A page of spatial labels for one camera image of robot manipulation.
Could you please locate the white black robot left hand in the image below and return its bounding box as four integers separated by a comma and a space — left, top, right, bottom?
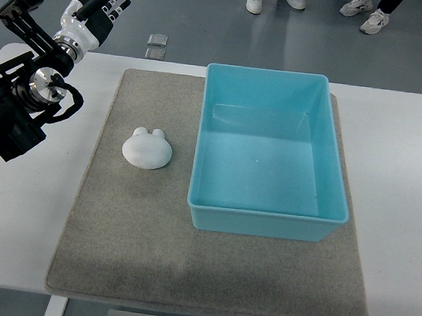
54, 0, 131, 59

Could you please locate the white bunny toy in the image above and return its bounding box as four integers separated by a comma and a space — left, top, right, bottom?
121, 126, 173, 170

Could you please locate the blue plastic box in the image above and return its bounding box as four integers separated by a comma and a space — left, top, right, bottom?
188, 63, 349, 242

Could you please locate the lower metal floor plate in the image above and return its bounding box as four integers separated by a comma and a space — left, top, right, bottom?
144, 48, 166, 61

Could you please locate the metal floor plate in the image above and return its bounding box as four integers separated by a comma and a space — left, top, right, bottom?
144, 48, 166, 61
147, 33, 169, 48

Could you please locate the upper metal floor plate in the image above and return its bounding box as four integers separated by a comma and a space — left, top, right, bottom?
147, 33, 169, 48

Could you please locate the white sneaker far left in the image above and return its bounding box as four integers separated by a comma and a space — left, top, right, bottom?
246, 0, 263, 15

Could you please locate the grey felt mat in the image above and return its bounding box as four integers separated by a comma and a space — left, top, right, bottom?
45, 69, 368, 316

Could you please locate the white sneaker far right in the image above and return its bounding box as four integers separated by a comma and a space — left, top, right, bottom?
359, 10, 389, 35

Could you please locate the white table leg left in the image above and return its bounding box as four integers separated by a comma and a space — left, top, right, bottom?
43, 295, 68, 316

